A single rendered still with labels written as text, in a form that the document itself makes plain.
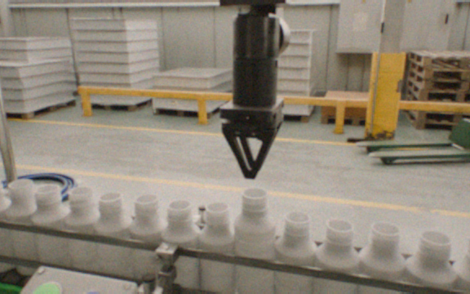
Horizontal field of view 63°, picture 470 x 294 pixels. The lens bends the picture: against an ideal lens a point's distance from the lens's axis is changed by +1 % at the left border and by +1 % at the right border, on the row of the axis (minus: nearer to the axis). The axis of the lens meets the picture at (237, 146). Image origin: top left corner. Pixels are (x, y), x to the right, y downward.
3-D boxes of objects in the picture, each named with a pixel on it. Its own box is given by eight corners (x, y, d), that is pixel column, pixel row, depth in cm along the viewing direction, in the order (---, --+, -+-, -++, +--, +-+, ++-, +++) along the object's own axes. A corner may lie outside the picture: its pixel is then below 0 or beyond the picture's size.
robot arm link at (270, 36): (227, 6, 44) (275, 6, 43) (242, 10, 51) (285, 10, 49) (226, 68, 46) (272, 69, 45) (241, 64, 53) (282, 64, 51)
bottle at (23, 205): (59, 257, 73) (46, 176, 68) (45, 277, 67) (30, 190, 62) (27, 258, 73) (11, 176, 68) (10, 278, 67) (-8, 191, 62)
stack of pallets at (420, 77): (401, 111, 663) (409, 50, 632) (472, 114, 636) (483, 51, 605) (411, 129, 547) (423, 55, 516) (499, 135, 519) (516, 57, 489)
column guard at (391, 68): (393, 137, 509) (404, 51, 476) (396, 144, 478) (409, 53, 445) (361, 135, 519) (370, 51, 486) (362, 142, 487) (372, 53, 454)
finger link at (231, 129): (281, 169, 54) (283, 104, 52) (272, 188, 48) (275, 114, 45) (234, 164, 56) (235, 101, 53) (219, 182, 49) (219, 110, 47)
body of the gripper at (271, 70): (284, 110, 54) (286, 56, 52) (272, 126, 44) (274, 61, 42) (239, 108, 55) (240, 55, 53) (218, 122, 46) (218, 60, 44)
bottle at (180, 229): (178, 282, 66) (173, 193, 61) (209, 291, 64) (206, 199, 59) (157, 305, 61) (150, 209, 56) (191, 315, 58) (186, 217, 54)
